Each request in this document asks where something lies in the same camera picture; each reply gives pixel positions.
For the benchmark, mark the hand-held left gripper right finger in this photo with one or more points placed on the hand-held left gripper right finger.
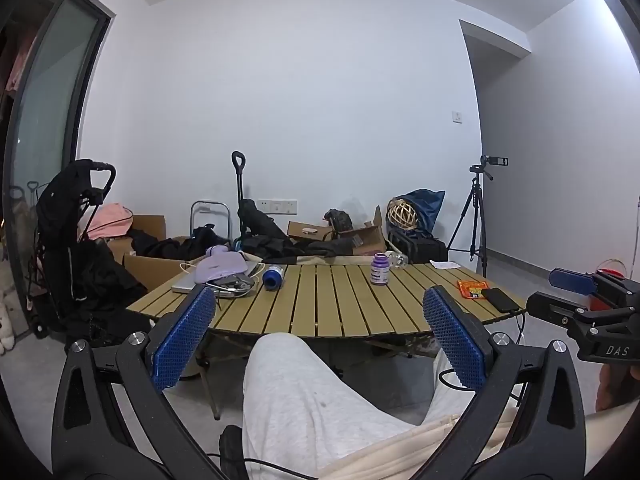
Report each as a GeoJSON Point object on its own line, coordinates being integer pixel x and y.
{"type": "Point", "coordinates": [456, 341]}

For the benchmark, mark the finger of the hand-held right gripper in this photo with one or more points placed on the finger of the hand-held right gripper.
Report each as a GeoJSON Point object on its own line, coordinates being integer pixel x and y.
{"type": "Point", "coordinates": [571, 281]}
{"type": "Point", "coordinates": [549, 307]}

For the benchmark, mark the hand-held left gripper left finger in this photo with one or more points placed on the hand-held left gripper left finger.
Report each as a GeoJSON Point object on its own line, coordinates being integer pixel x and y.
{"type": "Point", "coordinates": [182, 340]}

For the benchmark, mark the blue cup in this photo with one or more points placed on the blue cup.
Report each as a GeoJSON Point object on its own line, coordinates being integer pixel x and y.
{"type": "Point", "coordinates": [273, 276]}

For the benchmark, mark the person's right forearm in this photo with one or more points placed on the person's right forearm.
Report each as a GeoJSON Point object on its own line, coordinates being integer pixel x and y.
{"type": "Point", "coordinates": [612, 442]}

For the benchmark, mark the person's right hand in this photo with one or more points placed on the person's right hand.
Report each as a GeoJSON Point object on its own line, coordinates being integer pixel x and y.
{"type": "Point", "coordinates": [617, 385]}

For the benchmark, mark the red bucket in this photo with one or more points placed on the red bucket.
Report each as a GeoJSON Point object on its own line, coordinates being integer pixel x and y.
{"type": "Point", "coordinates": [611, 272]}

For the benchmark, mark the black smartphone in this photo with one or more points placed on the black smartphone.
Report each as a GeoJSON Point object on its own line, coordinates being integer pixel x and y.
{"type": "Point", "coordinates": [500, 300]}

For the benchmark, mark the orange snack packet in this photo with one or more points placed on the orange snack packet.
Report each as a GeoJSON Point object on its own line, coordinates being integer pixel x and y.
{"type": "Point", "coordinates": [472, 289]}

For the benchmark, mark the silver laptop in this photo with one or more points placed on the silver laptop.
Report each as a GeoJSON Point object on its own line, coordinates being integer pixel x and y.
{"type": "Point", "coordinates": [186, 284]}
{"type": "Point", "coordinates": [235, 285]}

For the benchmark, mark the white paper sheet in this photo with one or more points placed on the white paper sheet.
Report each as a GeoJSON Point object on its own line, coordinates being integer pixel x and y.
{"type": "Point", "coordinates": [445, 264]}

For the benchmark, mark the lilac plastic device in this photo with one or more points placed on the lilac plastic device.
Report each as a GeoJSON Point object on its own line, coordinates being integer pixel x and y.
{"type": "Point", "coordinates": [220, 266]}

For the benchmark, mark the large cardboard box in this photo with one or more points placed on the large cardboard box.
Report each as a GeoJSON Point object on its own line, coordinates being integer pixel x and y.
{"type": "Point", "coordinates": [150, 260]}

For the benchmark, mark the black carry bag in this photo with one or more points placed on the black carry bag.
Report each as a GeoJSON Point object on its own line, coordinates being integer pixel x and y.
{"type": "Point", "coordinates": [419, 248]}

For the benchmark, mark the clear plastic container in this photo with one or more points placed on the clear plastic container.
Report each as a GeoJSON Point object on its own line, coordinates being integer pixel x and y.
{"type": "Point", "coordinates": [398, 259]}

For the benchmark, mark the purple bottle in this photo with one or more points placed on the purple bottle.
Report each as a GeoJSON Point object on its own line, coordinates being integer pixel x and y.
{"type": "Point", "coordinates": [380, 269]}

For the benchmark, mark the black tripod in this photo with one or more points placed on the black tripod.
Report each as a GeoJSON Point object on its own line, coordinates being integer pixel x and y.
{"type": "Point", "coordinates": [475, 225]}

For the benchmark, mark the wooden slatted folding table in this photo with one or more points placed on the wooden slatted folding table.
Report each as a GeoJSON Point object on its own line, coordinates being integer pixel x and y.
{"type": "Point", "coordinates": [345, 305]}

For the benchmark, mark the cardboard boxes with clothes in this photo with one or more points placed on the cardboard boxes with clothes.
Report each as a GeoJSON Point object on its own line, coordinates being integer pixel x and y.
{"type": "Point", "coordinates": [260, 245]}

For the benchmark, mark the person's black shoe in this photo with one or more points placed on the person's black shoe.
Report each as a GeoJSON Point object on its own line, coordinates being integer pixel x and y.
{"type": "Point", "coordinates": [232, 452]}

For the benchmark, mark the black stroller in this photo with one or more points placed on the black stroller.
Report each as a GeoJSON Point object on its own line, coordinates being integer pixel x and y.
{"type": "Point", "coordinates": [75, 255]}

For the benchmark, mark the woven rattan ball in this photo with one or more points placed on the woven rattan ball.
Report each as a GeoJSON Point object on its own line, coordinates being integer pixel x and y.
{"type": "Point", "coordinates": [403, 214]}

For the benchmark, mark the pink cloth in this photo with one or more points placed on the pink cloth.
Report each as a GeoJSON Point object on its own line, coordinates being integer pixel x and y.
{"type": "Point", "coordinates": [111, 221]}

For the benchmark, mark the person's grey trouser leg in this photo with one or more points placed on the person's grey trouser leg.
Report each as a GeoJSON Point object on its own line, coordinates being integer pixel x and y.
{"type": "Point", "coordinates": [310, 400]}

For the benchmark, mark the flat cardboard box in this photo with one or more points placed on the flat cardboard box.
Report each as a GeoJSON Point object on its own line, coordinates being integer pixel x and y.
{"type": "Point", "coordinates": [332, 237]}

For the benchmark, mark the glass sliding door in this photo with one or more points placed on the glass sliding door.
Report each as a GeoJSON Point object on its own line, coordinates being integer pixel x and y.
{"type": "Point", "coordinates": [47, 125]}

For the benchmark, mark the metal folding frame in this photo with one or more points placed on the metal folding frame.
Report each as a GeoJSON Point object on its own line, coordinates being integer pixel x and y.
{"type": "Point", "coordinates": [210, 215]}

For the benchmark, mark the black video camera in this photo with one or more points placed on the black video camera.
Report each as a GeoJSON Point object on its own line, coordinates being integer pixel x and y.
{"type": "Point", "coordinates": [494, 161]}

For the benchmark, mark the white wall outlet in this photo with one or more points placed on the white wall outlet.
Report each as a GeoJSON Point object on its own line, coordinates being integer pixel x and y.
{"type": "Point", "coordinates": [275, 206]}

